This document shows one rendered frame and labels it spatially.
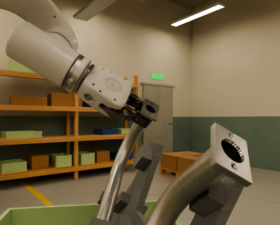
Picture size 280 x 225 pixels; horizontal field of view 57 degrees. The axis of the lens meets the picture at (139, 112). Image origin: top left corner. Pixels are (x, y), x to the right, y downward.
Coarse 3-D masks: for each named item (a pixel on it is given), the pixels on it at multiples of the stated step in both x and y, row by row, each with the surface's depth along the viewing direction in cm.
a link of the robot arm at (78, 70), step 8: (80, 56) 54; (80, 64) 53; (88, 64) 56; (72, 72) 52; (80, 72) 53; (64, 80) 53; (72, 80) 53; (80, 80) 54; (64, 88) 55; (72, 88) 55
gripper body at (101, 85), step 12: (96, 72) 56; (108, 72) 59; (84, 84) 53; (96, 84) 54; (108, 84) 56; (120, 84) 58; (84, 96) 54; (96, 96) 53; (108, 96) 53; (120, 96) 55; (96, 108) 55
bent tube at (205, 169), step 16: (224, 128) 26; (224, 144) 26; (240, 144) 26; (208, 160) 25; (224, 160) 23; (240, 160) 25; (192, 176) 26; (208, 176) 25; (224, 176) 25; (240, 176) 22; (176, 192) 28; (192, 192) 27; (160, 208) 29; (176, 208) 29; (144, 224) 30; (160, 224) 29
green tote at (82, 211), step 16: (16, 208) 67; (32, 208) 68; (48, 208) 68; (64, 208) 69; (80, 208) 70; (96, 208) 70; (0, 224) 60; (16, 224) 67; (32, 224) 68; (48, 224) 68; (64, 224) 69; (80, 224) 70; (176, 224) 58
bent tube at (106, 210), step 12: (144, 108) 57; (156, 108) 59; (156, 120) 57; (132, 132) 62; (132, 144) 63; (120, 156) 62; (120, 168) 60; (108, 180) 57; (120, 180) 58; (108, 192) 54; (108, 204) 51; (96, 216) 50; (108, 216) 49
